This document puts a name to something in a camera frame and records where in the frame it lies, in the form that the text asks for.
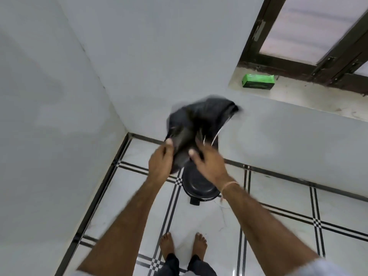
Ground green rectangular box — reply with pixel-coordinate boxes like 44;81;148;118
241;73;276;90

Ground person's left foot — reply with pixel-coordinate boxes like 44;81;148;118
159;232;175;257

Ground person's right forearm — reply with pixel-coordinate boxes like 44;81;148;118
221;182;321;276

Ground black pedal trash bin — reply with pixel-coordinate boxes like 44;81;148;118
182;162;222;205

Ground dark wooden window frame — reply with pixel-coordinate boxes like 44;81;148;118
239;0;368;97

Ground person's foot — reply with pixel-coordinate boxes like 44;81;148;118
159;232;175;257
192;232;208;258

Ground person's right hand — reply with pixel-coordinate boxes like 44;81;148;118
188;137;234;192

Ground black plastic garbage bag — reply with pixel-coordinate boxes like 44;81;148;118
164;95;240;174

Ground orange thread wristband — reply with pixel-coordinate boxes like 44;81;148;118
220;182;240;202

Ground person's right foot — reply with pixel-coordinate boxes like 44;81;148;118
192;232;208;258

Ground person's dark trousers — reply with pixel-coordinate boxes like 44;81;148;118
158;253;218;276

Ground person's left forearm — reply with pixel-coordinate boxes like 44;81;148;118
77;180;166;276

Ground person's left hand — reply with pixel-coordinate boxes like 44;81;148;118
148;138;175;185

